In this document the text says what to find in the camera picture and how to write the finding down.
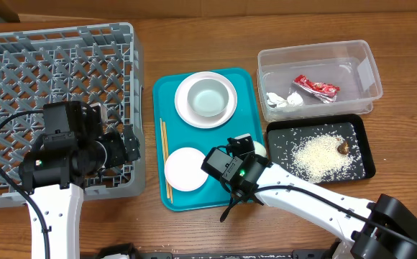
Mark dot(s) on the grey-green bowl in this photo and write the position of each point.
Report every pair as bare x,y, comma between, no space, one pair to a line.
208,97

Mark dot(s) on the left wooden chopstick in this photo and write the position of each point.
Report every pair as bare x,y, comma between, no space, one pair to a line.
163,151

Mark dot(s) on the clear plastic bin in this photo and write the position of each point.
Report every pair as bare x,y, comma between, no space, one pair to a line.
350,65

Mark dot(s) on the wooden chopstick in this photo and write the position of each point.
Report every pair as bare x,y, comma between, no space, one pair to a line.
167,154
163,151

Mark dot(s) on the teal plastic tray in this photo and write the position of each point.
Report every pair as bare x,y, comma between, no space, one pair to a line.
246,119

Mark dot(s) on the red snack wrapper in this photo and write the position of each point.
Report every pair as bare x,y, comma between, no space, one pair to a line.
325,92

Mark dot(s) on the white tissue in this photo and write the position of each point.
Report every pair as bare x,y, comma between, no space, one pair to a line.
276,101

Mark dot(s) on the white rice pile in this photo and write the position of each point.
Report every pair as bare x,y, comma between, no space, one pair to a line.
311,152

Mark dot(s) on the brown food scrap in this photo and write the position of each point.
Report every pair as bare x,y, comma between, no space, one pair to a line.
343,148

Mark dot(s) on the white cup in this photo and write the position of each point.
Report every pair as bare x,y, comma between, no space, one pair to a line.
260,149

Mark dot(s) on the small pink-white plate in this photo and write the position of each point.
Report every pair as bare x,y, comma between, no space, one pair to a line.
183,169

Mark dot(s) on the right wooden chopstick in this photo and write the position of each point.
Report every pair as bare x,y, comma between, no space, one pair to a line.
167,154

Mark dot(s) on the black waste tray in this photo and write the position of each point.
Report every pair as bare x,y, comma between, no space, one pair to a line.
353,119

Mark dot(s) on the large white plate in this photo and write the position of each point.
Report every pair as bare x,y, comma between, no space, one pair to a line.
189,116

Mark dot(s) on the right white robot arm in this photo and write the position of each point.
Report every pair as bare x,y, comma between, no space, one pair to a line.
385,228

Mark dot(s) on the grey dishwasher rack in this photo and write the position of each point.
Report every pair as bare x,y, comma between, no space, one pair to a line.
101,63

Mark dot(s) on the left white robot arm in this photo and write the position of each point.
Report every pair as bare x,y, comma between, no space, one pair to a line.
72,147

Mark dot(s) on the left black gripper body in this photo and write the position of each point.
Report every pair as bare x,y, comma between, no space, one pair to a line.
131,142

